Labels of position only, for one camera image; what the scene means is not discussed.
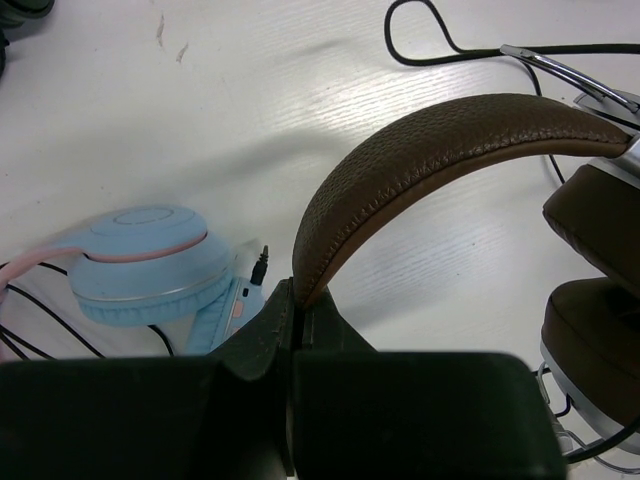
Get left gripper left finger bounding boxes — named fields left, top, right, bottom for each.
left=1, top=280, right=294, bottom=479

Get brown silver headphones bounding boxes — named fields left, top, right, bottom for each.
left=292, top=45, right=639, bottom=462

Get black headphone cable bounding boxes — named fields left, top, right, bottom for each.
left=383, top=0, right=640, bottom=191

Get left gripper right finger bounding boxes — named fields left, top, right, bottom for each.
left=292, top=293, right=567, bottom=479

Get blue pink cat headphones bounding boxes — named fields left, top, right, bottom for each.
left=1, top=205, right=269, bottom=355

